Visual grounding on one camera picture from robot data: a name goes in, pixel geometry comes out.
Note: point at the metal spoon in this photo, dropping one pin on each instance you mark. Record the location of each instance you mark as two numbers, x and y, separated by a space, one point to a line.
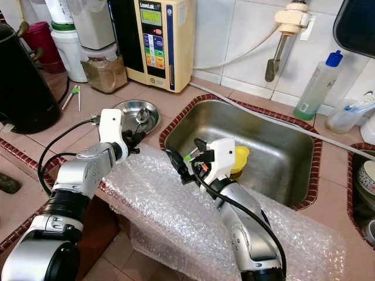
142 116

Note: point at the yellow plastic bowl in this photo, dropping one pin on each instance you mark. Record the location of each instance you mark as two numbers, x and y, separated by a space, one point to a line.
240 158

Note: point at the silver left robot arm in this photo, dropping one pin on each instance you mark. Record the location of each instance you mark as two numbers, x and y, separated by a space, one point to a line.
76 175

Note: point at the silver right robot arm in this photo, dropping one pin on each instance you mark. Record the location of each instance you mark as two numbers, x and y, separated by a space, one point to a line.
246 228

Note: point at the steel kitchen sink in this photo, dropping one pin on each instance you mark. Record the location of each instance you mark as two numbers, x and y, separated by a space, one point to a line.
275 146

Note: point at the round steel dish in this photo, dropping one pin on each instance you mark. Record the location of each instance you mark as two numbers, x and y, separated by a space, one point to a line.
149 111

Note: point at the clear bubble wrap sheet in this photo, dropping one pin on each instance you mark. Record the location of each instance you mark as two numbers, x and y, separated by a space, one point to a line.
164 222

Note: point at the jar of brown powder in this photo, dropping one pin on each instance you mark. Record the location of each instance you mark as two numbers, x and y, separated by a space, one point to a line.
102 76

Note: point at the white blue training chopsticks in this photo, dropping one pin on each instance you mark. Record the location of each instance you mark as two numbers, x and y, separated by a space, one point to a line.
74 91

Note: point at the cream water ionizer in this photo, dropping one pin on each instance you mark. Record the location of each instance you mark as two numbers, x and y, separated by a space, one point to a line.
184 41

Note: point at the black electric kettle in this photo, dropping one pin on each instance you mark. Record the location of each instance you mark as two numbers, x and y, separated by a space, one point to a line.
23 88

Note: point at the dark green oblong object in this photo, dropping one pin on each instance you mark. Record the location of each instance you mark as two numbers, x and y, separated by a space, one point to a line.
9 183

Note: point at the clear bottle with blue cap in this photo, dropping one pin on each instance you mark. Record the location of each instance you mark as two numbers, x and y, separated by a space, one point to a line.
316 88

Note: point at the maroon plastic container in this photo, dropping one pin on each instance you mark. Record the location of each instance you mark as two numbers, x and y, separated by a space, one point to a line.
44 41

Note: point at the clear plastic container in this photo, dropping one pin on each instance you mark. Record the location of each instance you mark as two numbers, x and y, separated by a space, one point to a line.
343 120

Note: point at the white labelled bottle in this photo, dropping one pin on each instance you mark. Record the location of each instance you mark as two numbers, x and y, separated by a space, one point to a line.
60 10

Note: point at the cream faucet diverter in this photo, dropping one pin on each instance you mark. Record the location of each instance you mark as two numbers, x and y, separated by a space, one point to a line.
293 20

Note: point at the patterned ceramic bowl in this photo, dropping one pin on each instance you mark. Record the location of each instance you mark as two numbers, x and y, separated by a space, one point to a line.
368 175

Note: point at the white rounded vessel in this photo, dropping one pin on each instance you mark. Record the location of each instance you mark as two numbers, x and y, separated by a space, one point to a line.
370 132

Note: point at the plain white bowl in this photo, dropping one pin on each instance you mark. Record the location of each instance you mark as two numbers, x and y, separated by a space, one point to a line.
370 233

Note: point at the black hanging pan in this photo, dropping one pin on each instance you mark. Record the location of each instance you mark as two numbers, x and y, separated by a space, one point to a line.
354 26

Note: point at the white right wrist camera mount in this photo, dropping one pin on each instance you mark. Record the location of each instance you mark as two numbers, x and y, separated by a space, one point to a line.
220 155

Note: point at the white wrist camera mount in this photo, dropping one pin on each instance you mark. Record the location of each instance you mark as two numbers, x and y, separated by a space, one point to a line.
220 155
111 126

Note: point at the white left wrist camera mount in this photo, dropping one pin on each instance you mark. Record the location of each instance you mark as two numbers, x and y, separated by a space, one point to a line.
111 126

